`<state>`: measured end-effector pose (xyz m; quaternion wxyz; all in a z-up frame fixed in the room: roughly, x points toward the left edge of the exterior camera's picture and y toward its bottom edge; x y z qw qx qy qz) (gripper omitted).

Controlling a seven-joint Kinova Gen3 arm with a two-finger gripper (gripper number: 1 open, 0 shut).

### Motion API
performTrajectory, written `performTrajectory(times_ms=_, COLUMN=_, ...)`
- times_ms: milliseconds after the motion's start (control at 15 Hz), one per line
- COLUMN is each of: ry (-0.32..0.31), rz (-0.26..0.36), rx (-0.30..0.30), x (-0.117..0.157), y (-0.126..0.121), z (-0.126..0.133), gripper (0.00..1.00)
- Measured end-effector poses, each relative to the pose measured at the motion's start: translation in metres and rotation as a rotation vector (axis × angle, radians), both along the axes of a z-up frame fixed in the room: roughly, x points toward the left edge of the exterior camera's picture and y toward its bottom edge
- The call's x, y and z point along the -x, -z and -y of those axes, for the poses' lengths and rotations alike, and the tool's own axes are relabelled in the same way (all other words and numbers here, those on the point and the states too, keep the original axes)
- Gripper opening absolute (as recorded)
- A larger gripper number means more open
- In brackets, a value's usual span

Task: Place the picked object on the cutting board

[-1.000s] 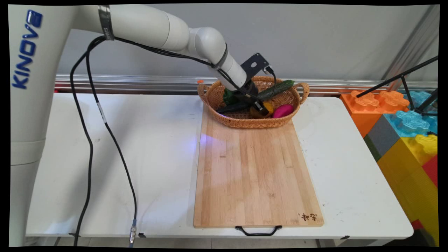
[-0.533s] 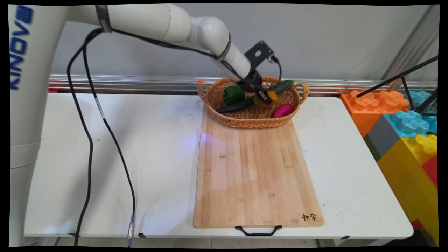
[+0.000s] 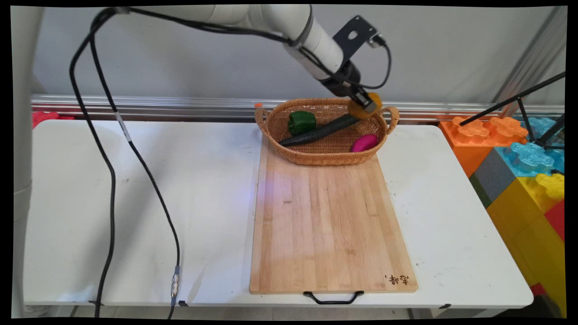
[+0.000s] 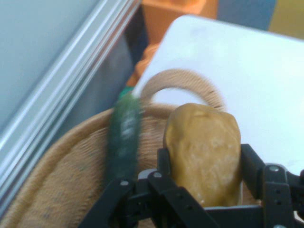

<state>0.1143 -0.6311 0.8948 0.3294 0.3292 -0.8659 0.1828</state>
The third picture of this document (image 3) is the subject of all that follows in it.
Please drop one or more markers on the yellow giant building block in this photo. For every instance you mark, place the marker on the yellow giant building block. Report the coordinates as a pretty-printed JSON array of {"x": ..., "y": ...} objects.
[{"x": 528, "y": 230}]

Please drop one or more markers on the woven wicker basket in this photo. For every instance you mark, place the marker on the woven wicker basket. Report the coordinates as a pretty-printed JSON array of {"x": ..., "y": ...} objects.
[{"x": 332, "y": 155}]

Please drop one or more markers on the grey giant building block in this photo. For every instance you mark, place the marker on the grey giant building block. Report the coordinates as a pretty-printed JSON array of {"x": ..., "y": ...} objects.
[{"x": 492, "y": 178}]

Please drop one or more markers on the green bell pepper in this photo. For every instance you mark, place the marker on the green bell pepper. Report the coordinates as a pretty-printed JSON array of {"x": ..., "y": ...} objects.
[{"x": 301, "y": 122}]

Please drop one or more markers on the orange-yellow potato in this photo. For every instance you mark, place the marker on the orange-yellow potato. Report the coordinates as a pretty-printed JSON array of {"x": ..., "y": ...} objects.
[{"x": 356, "y": 110}]

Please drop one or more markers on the black tripod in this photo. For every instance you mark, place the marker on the black tripod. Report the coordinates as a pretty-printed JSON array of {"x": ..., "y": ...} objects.
[{"x": 519, "y": 95}]

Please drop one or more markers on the magenta sweet potato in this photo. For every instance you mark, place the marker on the magenta sweet potato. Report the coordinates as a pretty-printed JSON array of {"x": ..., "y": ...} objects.
[{"x": 365, "y": 143}]

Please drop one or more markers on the red plastic object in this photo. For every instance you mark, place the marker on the red plastic object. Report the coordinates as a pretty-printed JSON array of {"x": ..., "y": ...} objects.
[{"x": 45, "y": 117}]

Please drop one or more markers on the dark green cucumber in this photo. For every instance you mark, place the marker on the dark green cucumber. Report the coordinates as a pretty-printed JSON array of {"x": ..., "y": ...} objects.
[{"x": 316, "y": 132}]

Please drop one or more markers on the blue giant building block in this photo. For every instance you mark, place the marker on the blue giant building block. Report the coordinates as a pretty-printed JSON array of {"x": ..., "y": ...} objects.
[{"x": 528, "y": 158}]

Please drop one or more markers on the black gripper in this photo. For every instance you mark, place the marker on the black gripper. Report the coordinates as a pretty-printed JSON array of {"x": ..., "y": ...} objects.
[{"x": 345, "y": 79}]

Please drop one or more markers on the wooden cutting board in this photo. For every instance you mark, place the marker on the wooden cutting board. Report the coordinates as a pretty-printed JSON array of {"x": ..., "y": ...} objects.
[{"x": 329, "y": 225}]

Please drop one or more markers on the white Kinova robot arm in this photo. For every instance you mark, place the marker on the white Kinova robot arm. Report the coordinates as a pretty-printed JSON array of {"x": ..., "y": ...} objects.
[{"x": 280, "y": 20}]

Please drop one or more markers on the red giant building block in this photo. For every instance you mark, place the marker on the red giant building block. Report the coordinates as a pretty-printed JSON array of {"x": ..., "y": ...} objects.
[{"x": 556, "y": 219}]

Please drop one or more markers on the orange giant building block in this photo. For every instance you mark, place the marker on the orange giant building block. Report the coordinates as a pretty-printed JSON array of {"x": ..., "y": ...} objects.
[{"x": 469, "y": 144}]

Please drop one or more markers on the aluminium rail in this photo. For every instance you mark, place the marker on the aluminium rail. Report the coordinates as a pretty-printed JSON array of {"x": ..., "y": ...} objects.
[{"x": 180, "y": 107}]

